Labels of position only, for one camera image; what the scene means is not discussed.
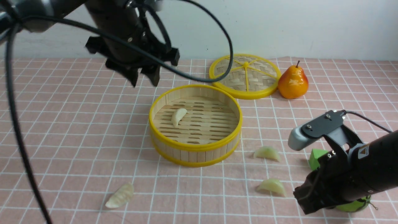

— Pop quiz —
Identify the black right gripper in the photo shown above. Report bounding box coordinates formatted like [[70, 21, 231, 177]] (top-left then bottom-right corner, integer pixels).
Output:
[[293, 149, 378, 215]]

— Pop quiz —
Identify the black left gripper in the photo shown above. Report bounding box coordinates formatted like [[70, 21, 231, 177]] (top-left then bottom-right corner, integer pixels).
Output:
[[85, 0, 180, 88]]

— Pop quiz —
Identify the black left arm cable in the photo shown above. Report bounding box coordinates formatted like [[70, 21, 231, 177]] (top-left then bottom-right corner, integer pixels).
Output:
[[0, 0, 234, 224]]

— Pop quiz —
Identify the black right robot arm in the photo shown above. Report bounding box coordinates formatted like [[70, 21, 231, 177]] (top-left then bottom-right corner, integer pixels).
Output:
[[293, 131, 398, 214]]

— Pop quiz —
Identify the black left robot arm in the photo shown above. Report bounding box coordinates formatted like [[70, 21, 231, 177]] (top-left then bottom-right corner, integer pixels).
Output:
[[10, 0, 180, 86]]

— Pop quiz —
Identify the green toy watermelon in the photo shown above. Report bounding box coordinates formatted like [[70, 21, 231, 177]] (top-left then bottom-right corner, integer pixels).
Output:
[[336, 195, 378, 213]]

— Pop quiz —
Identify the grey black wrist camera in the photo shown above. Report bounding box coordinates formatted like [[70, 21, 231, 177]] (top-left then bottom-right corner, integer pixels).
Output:
[[288, 110, 364, 156]]

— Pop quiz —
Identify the green dumpling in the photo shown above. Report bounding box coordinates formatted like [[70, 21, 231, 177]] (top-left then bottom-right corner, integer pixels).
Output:
[[253, 146, 280, 162], [256, 178, 287, 197]]

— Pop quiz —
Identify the black right camera cable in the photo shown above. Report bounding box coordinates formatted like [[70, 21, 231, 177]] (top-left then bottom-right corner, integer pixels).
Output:
[[340, 110, 393, 133]]

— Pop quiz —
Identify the white dumpling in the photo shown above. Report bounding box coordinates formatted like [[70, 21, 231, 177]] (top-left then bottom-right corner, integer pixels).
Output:
[[171, 108, 188, 128], [105, 183, 134, 209]]

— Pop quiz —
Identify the green foam cube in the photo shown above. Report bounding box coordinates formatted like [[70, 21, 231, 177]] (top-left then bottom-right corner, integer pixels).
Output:
[[309, 148, 328, 171]]

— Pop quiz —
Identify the bamboo steamer lid yellow rim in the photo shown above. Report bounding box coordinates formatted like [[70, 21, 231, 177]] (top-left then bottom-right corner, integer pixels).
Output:
[[212, 54, 281, 100]]

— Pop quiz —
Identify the orange yellow toy pear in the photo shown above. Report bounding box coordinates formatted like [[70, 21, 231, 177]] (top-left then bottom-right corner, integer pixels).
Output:
[[278, 60, 309, 99]]

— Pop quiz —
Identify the pink checkered tablecloth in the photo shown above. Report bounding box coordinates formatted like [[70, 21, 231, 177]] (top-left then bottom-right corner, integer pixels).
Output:
[[14, 58, 397, 224]]

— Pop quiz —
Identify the bamboo steamer tray yellow rim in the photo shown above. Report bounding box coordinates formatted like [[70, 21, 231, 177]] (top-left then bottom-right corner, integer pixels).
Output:
[[148, 85, 243, 167]]

